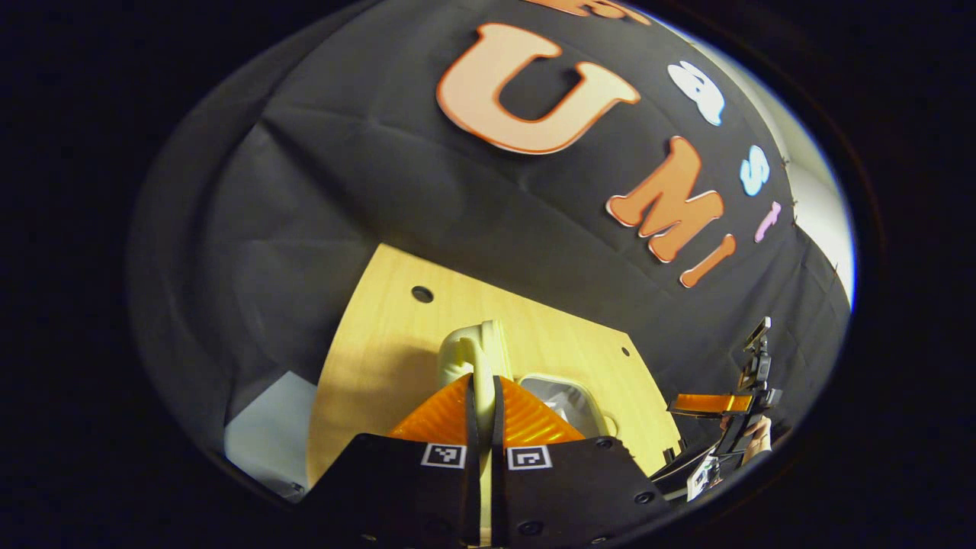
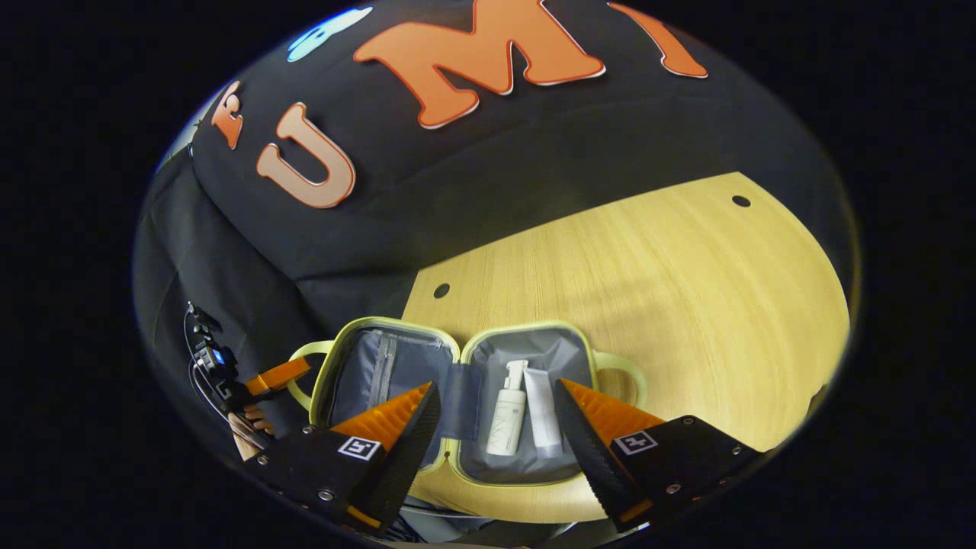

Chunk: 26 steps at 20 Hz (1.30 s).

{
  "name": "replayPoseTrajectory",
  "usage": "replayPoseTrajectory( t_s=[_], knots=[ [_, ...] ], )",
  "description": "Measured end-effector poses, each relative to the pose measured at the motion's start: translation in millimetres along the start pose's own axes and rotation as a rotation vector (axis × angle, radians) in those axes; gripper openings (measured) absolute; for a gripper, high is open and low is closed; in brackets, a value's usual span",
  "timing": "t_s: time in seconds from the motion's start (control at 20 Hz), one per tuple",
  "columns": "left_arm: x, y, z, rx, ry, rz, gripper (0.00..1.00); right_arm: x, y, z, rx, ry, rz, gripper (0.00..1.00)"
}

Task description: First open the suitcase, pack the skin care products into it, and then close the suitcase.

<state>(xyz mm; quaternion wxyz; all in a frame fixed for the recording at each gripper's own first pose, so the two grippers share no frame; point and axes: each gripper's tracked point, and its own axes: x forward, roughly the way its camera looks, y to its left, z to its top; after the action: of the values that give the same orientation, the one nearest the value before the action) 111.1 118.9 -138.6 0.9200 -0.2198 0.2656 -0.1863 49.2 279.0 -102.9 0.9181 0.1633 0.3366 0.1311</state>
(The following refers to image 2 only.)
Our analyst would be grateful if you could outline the small yellow suitcase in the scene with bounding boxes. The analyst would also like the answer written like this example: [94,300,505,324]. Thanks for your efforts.
[288,316,650,490]

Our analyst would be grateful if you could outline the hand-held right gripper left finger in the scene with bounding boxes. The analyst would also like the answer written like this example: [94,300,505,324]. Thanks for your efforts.
[255,381,442,535]

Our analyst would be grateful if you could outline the white pump bottle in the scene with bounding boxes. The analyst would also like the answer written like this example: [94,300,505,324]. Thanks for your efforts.
[485,359,530,458]

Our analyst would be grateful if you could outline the white squeeze tube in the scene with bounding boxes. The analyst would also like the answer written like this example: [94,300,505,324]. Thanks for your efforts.
[523,367,564,451]

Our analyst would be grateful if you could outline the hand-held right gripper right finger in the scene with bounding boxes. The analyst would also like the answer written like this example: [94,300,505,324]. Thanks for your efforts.
[554,379,765,535]

